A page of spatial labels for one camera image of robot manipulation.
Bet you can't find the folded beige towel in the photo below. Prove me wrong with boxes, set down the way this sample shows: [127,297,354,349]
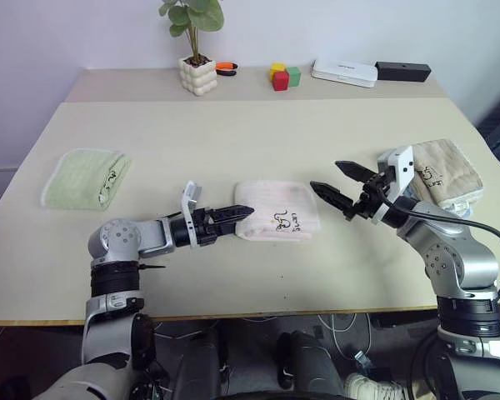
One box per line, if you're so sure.
[408,138,484,211]

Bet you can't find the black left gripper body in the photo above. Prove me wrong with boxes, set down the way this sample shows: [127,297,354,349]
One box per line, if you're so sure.
[191,206,220,248]

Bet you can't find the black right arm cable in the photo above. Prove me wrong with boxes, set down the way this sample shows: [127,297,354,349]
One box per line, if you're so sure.
[378,187,500,301]

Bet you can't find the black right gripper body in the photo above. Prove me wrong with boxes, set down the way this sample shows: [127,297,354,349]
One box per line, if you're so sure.
[343,168,395,222]

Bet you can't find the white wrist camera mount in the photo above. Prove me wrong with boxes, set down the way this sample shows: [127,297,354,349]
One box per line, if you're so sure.
[377,145,416,209]
[179,179,204,248]

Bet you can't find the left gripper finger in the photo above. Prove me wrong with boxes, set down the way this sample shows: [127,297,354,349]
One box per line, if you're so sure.
[210,204,256,223]
[212,220,239,238]

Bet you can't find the folded green towel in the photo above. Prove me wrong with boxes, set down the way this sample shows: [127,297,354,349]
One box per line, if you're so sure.
[40,148,133,212]

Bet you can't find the white flat router box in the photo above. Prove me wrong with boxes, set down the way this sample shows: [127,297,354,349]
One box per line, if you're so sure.
[311,57,379,89]

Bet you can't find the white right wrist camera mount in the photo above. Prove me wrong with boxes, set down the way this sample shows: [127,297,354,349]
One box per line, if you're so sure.
[377,145,416,209]

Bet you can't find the thin white cable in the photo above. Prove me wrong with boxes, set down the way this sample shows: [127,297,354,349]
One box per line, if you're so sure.
[316,312,374,363]

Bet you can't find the black rectangular box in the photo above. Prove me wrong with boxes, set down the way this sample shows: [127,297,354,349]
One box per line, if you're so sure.
[375,61,433,83]

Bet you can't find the white sneaker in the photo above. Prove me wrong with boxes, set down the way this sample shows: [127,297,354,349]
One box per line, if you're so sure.
[343,372,412,400]

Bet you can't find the green plant in white pot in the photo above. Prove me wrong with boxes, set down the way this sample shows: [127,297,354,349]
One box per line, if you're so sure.
[157,0,225,98]

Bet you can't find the orange and black pliers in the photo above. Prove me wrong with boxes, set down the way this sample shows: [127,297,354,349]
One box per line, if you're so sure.
[215,61,240,78]

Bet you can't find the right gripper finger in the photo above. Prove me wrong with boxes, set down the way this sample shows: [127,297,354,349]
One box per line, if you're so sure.
[310,181,353,212]
[335,160,378,183]

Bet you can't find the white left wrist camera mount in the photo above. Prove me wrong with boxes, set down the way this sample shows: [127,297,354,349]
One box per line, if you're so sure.
[179,179,204,248]

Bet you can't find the pink towel with embroidery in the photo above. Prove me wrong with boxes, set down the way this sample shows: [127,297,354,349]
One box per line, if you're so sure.
[232,178,322,243]

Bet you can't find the dark rounded shape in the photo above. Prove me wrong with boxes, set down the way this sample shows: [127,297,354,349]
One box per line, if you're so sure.
[277,331,345,393]
[177,328,224,400]

